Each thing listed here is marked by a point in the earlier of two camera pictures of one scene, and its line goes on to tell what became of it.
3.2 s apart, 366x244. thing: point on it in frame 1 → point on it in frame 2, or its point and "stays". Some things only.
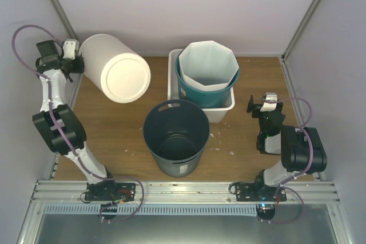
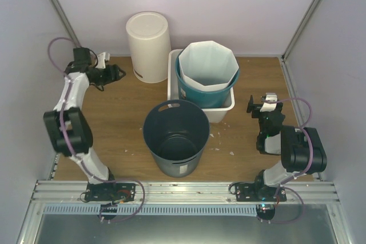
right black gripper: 254,107 stays
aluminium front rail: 184,191 stays
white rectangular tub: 216,115 stays
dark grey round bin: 176,131 stays
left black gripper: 80,68 → 113,74
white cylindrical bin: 122,75 → 149,42
